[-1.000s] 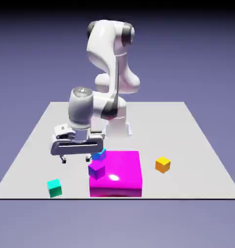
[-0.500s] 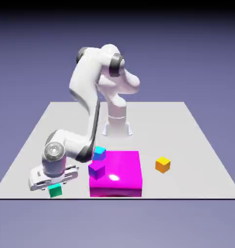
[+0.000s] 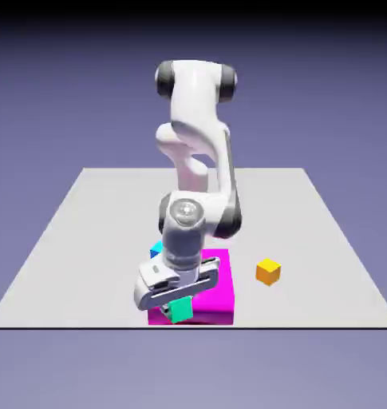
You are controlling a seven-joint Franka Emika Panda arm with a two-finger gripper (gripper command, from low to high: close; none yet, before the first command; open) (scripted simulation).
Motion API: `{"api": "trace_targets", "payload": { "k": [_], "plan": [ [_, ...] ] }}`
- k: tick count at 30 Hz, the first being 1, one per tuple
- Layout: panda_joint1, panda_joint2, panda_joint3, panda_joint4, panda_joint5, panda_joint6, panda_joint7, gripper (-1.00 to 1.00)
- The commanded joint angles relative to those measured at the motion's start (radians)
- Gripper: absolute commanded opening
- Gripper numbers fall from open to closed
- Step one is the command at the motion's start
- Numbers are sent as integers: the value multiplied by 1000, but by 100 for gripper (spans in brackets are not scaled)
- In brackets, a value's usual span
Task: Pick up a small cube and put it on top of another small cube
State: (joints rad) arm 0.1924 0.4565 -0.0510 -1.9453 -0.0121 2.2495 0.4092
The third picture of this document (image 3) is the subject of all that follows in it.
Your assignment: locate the large magenta box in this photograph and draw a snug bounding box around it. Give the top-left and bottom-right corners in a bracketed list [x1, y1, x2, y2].
[148, 248, 235, 326]

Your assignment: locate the small orange cube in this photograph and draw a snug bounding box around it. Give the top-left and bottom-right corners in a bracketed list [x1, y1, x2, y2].
[255, 258, 282, 287]

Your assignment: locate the small green cube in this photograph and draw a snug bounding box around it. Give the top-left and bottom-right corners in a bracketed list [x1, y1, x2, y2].
[166, 296, 195, 324]

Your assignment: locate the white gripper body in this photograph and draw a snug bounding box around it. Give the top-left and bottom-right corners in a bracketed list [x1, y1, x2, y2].
[133, 256, 222, 312]

